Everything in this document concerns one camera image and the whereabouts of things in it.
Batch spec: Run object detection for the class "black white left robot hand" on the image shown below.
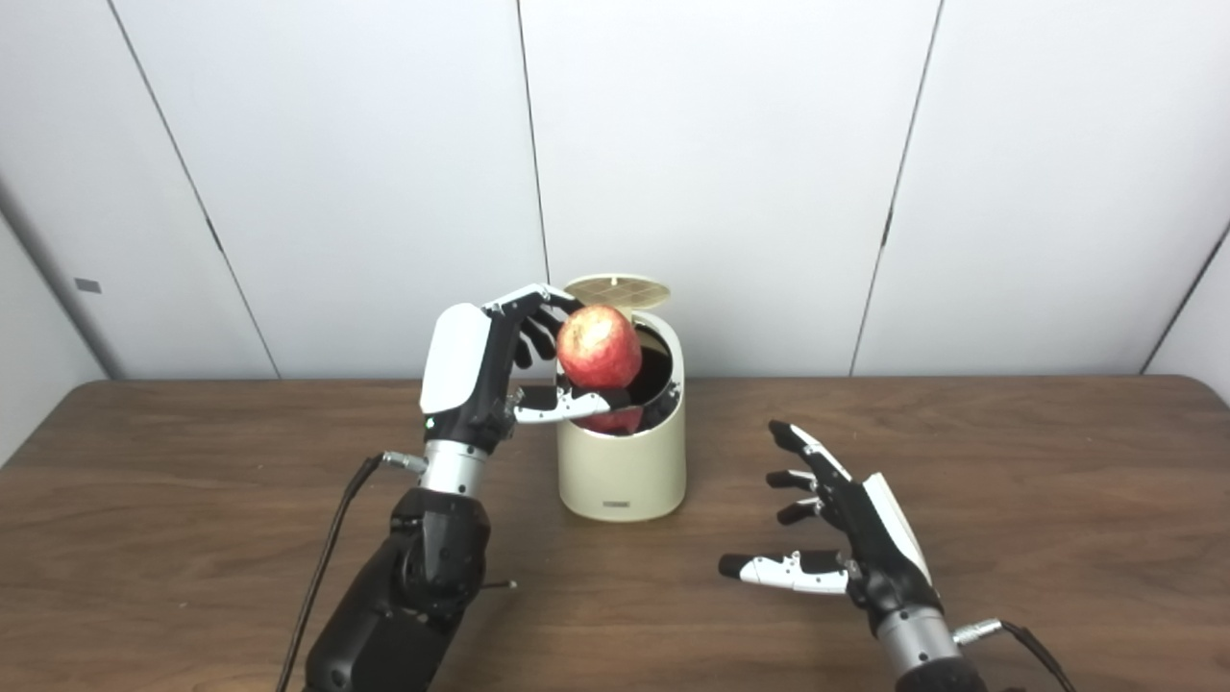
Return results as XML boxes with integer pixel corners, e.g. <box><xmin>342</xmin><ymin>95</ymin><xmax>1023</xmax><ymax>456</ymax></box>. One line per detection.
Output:
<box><xmin>420</xmin><ymin>284</ymin><xmax>635</xmax><ymax>453</ymax></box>

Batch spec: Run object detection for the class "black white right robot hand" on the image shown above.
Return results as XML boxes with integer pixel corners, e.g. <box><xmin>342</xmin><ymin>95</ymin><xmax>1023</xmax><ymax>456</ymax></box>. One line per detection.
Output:
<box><xmin>719</xmin><ymin>420</ymin><xmax>947</xmax><ymax>635</ymax></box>

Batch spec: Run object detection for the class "red apple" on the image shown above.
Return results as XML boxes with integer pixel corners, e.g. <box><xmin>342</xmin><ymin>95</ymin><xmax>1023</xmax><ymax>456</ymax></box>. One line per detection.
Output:
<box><xmin>556</xmin><ymin>305</ymin><xmax>643</xmax><ymax>390</ymax></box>

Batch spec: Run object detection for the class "cream round bin lid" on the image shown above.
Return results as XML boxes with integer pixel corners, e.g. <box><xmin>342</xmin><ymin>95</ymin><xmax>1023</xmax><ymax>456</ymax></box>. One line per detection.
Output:
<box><xmin>563</xmin><ymin>274</ymin><xmax>673</xmax><ymax>313</ymax></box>

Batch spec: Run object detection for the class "cream-colored bin body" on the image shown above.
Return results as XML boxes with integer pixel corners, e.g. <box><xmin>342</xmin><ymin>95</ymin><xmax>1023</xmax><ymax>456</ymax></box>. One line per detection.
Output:
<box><xmin>556</xmin><ymin>308</ymin><xmax>688</xmax><ymax>523</ymax></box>

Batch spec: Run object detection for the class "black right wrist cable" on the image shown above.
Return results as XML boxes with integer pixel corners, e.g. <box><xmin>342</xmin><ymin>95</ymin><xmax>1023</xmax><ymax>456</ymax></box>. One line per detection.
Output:
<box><xmin>953</xmin><ymin>620</ymin><xmax>1077</xmax><ymax>692</ymax></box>

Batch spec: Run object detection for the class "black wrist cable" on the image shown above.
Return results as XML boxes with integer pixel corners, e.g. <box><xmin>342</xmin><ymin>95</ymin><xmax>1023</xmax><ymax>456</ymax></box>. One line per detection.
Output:
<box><xmin>276</xmin><ymin>452</ymin><xmax>429</xmax><ymax>692</ymax></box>
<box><xmin>953</xmin><ymin>620</ymin><xmax>1077</xmax><ymax>692</ymax></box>

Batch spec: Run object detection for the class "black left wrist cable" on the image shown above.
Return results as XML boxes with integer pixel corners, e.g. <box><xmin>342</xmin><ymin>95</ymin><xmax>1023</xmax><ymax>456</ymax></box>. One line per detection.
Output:
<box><xmin>276</xmin><ymin>452</ymin><xmax>429</xmax><ymax>692</ymax></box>

